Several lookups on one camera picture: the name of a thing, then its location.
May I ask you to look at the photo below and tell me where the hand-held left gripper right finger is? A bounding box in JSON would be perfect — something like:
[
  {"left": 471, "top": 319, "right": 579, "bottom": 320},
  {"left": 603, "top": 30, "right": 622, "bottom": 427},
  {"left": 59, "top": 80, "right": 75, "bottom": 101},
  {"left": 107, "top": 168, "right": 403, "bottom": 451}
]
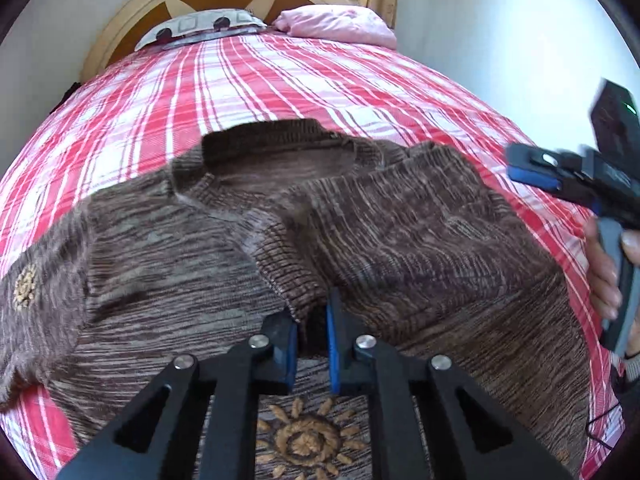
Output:
[{"left": 325, "top": 287, "right": 576, "bottom": 480}]

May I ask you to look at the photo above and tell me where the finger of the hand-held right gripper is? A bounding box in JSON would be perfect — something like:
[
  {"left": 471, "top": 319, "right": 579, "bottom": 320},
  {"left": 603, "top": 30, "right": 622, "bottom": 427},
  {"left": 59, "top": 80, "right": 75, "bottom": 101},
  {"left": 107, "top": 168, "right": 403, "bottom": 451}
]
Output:
[
  {"left": 508, "top": 165, "right": 603, "bottom": 213},
  {"left": 506, "top": 143, "right": 587, "bottom": 177}
]

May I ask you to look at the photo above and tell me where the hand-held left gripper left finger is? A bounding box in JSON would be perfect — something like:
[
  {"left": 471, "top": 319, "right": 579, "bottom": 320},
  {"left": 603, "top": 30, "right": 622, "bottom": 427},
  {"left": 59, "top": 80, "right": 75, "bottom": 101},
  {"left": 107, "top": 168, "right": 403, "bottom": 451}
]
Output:
[{"left": 55, "top": 310, "right": 301, "bottom": 480}]

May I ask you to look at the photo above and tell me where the brown knitted sweater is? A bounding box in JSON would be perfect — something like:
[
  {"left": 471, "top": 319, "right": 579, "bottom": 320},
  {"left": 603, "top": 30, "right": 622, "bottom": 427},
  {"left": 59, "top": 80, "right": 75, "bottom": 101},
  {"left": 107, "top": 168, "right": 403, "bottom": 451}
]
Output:
[{"left": 0, "top": 119, "right": 608, "bottom": 480}]

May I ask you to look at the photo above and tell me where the person's right hand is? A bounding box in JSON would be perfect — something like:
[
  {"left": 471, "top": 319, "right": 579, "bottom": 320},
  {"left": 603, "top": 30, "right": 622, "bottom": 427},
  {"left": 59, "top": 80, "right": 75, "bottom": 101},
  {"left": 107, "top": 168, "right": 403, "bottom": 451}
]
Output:
[{"left": 584, "top": 216, "right": 640, "bottom": 322}]

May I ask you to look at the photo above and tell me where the pink pillow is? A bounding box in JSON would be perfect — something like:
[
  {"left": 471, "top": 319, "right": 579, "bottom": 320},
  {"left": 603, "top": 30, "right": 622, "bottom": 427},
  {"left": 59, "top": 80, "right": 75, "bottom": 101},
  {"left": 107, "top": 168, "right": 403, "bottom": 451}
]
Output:
[{"left": 271, "top": 5, "right": 398, "bottom": 51}]

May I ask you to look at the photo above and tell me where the red plaid bed sheet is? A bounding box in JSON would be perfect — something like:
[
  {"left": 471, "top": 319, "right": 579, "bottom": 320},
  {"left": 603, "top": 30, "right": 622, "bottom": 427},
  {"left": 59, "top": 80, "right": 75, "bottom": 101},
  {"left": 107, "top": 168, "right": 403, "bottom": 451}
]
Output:
[{"left": 0, "top": 30, "right": 623, "bottom": 480}]

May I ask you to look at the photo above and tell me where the dark cloth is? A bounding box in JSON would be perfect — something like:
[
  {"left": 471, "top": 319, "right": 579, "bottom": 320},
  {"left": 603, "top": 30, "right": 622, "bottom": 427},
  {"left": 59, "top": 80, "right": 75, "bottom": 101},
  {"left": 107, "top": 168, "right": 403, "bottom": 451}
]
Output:
[{"left": 50, "top": 81, "right": 82, "bottom": 112}]

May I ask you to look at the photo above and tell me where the grey patterned pillow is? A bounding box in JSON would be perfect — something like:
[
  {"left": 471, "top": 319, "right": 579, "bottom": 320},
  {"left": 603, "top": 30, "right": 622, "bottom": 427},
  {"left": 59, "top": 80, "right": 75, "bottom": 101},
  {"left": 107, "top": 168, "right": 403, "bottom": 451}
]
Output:
[{"left": 134, "top": 8, "right": 268, "bottom": 52}]

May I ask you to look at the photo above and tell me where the cream wooden headboard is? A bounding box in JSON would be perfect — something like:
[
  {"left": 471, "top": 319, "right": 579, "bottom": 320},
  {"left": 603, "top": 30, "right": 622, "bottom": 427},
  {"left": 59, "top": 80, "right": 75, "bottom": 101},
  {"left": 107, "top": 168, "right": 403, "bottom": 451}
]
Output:
[{"left": 80, "top": 0, "right": 358, "bottom": 83}]

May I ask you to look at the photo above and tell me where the black cable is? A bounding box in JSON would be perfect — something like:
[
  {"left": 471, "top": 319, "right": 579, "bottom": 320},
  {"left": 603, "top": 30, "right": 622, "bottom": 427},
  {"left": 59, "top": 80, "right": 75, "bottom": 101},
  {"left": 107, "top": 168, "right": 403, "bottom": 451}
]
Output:
[{"left": 586, "top": 400, "right": 627, "bottom": 452}]

